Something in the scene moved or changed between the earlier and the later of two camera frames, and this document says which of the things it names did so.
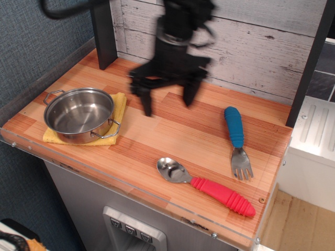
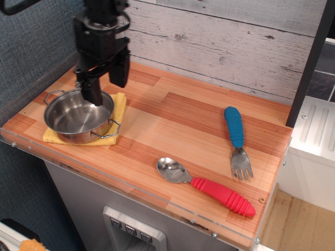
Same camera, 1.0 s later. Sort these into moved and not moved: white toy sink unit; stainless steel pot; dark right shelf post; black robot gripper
Moved: black robot gripper
Not moved: stainless steel pot; dark right shelf post; white toy sink unit
